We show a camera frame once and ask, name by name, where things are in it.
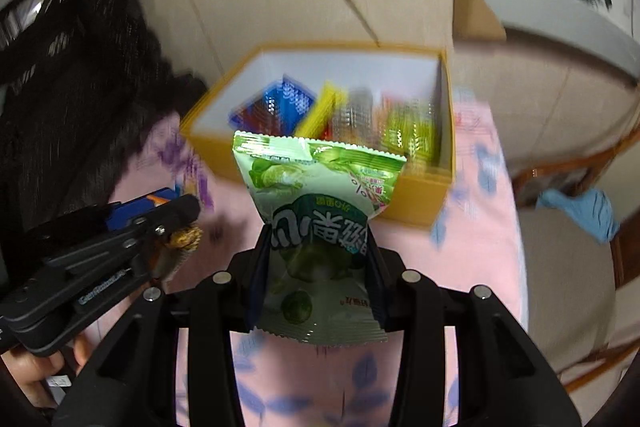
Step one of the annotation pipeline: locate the small blue edged snack pack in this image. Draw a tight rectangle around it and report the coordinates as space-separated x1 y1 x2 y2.
149 225 203 282

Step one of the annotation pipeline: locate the green candy bag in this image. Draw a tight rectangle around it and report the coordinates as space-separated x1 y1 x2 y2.
232 131 406 347

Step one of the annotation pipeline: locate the blue cookie snack bag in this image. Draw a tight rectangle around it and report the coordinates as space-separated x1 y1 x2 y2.
228 75 316 136

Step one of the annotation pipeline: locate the lime green snack pack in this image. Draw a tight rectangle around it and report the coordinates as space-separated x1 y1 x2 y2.
380 98 439 166

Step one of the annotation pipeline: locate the long yellow snack bar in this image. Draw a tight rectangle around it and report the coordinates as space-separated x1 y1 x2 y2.
294 81 348 139

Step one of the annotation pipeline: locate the person left hand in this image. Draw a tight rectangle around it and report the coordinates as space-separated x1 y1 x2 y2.
1 347 66 409

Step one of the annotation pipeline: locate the dark carved wooden furniture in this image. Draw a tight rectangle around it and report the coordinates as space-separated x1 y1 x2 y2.
1 0 206 236

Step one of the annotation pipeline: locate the long dark snack bar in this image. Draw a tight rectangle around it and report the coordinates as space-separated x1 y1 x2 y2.
332 88 374 146

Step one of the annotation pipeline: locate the yellow cardboard box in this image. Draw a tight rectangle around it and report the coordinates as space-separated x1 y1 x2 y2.
180 42 456 228

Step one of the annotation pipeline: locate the blue cloth on chair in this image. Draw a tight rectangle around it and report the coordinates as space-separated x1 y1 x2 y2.
536 188 620 244

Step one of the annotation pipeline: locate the wooden armchair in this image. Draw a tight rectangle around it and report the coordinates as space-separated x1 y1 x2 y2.
508 106 640 396

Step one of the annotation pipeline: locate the cardboard corner protector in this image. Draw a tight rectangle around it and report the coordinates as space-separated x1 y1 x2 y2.
452 0 506 42

